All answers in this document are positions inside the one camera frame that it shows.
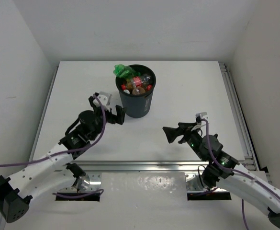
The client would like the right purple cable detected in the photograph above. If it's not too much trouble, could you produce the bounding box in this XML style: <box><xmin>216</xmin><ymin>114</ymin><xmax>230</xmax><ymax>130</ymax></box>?
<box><xmin>201</xmin><ymin>117</ymin><xmax>280</xmax><ymax>230</ymax></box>

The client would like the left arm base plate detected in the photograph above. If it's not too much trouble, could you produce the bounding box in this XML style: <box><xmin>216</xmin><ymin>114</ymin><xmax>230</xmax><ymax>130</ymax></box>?
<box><xmin>56</xmin><ymin>173</ymin><xmax>103</xmax><ymax>202</ymax></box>

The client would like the black plastic waste bin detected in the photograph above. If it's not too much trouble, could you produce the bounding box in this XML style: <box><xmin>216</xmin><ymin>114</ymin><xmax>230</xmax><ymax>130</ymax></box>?
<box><xmin>115</xmin><ymin>64</ymin><xmax>156</xmax><ymax>118</ymax></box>

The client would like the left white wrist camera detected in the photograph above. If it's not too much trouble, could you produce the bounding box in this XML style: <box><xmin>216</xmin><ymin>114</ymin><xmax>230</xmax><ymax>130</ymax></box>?
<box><xmin>96</xmin><ymin>92</ymin><xmax>112</xmax><ymax>111</ymax></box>

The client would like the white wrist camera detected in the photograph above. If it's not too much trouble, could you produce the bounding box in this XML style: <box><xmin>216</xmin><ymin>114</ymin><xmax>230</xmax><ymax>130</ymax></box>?
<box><xmin>195</xmin><ymin>112</ymin><xmax>208</xmax><ymax>129</ymax></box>
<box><xmin>96</xmin><ymin>92</ymin><xmax>112</xmax><ymax>111</ymax></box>

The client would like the clear bottle red label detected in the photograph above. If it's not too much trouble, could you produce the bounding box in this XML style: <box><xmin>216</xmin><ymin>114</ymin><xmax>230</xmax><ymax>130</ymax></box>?
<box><xmin>126</xmin><ymin>74</ymin><xmax>153</xmax><ymax>90</ymax></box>
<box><xmin>146</xmin><ymin>85</ymin><xmax>153</xmax><ymax>91</ymax></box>

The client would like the orange bottle barcode label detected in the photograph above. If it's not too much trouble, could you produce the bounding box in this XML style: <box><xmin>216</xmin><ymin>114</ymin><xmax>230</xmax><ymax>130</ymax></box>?
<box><xmin>132</xmin><ymin>87</ymin><xmax>146</xmax><ymax>95</ymax></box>

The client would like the green plastic bottle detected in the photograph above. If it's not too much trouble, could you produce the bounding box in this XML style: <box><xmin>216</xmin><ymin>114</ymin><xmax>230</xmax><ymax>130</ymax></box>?
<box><xmin>113</xmin><ymin>64</ymin><xmax>141</xmax><ymax>79</ymax></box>

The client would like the aluminium frame rail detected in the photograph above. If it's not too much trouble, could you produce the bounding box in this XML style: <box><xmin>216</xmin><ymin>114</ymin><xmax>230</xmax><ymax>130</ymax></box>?
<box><xmin>0</xmin><ymin>61</ymin><xmax>274</xmax><ymax>230</ymax></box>

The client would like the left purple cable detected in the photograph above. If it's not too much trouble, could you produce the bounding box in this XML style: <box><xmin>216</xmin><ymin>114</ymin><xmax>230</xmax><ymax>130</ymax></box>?
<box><xmin>0</xmin><ymin>93</ymin><xmax>106</xmax><ymax>199</ymax></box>

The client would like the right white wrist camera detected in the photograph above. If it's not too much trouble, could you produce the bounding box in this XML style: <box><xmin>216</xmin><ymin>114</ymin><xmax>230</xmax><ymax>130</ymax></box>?
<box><xmin>195</xmin><ymin>112</ymin><xmax>208</xmax><ymax>129</ymax></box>

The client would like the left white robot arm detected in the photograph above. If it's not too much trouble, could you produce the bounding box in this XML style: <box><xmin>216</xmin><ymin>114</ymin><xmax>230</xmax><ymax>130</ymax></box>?
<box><xmin>0</xmin><ymin>92</ymin><xmax>126</xmax><ymax>223</ymax></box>

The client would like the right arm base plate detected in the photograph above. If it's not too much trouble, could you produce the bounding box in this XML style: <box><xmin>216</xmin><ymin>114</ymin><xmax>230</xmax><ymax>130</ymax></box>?
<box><xmin>185</xmin><ymin>172</ymin><xmax>231</xmax><ymax>201</ymax></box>

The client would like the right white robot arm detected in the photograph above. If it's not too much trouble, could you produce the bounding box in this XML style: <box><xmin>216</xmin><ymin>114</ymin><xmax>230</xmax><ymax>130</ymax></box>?
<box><xmin>162</xmin><ymin>123</ymin><xmax>280</xmax><ymax>229</ymax></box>

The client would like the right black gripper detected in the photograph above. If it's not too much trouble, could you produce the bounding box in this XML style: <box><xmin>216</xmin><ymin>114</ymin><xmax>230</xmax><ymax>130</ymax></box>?
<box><xmin>162</xmin><ymin>122</ymin><xmax>206</xmax><ymax>162</ymax></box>

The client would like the purple cable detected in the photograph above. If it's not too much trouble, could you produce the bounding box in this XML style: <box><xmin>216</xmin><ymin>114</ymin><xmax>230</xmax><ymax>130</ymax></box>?
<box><xmin>0</xmin><ymin>93</ymin><xmax>106</xmax><ymax>199</ymax></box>
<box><xmin>201</xmin><ymin>117</ymin><xmax>280</xmax><ymax>230</ymax></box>

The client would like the orange bottle brown cap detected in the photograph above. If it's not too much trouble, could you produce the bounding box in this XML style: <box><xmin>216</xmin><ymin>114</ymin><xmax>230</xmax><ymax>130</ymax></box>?
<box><xmin>121</xmin><ymin>80</ymin><xmax>134</xmax><ymax>91</ymax></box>

